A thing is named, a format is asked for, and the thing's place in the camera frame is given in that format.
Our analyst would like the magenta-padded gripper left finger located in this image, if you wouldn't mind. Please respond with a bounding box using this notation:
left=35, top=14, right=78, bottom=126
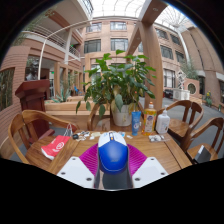
left=56, top=143, right=102, bottom=190

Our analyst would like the wooden armchair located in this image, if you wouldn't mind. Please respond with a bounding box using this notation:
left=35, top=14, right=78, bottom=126
left=7, top=109, right=81, bottom=166
left=87, top=101, right=145, bottom=132
left=181, top=116, right=224, bottom=163
left=156, top=99, right=204, bottom=144

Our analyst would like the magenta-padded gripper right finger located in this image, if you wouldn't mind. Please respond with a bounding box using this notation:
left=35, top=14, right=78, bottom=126
left=126, top=143, right=169, bottom=190

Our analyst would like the dark bust statue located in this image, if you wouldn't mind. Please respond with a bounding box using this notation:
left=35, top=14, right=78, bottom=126
left=24, top=58, right=40, bottom=82

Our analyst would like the dark red wooden lectern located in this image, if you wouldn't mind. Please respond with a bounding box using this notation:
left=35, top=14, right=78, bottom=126
left=14, top=78, right=56, bottom=141

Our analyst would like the yellow dish soap bottle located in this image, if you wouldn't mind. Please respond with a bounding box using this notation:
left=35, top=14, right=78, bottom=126
left=141, top=101, right=158, bottom=137

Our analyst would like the white pump bottle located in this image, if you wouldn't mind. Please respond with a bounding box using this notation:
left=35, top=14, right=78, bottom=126
left=155, top=107, right=171, bottom=135

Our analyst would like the white abstract sculpture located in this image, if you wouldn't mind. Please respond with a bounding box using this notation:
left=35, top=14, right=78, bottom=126
left=176, top=69, right=188, bottom=91

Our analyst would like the spiky green aloe plant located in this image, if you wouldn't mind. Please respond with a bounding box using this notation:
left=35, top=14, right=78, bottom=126
left=49, top=88, right=73, bottom=104

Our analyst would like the green plant in white pot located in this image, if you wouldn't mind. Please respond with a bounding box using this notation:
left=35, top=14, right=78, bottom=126
left=75, top=49, right=158, bottom=128

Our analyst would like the long wooden planter box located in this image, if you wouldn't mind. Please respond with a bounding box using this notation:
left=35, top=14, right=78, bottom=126
left=44, top=95, right=111, bottom=131

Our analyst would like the blue squeeze tube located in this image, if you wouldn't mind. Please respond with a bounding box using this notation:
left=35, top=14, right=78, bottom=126
left=130, top=110, right=142, bottom=137

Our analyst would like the black notebook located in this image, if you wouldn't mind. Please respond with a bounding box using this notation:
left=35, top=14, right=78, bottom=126
left=194, top=144, right=212, bottom=164

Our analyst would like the blue and white computer mouse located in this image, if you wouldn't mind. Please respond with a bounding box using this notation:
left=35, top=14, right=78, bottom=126
left=97, top=130, right=129, bottom=175

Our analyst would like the red and white bag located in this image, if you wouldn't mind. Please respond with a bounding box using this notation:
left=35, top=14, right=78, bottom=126
left=40, top=123, right=75, bottom=161

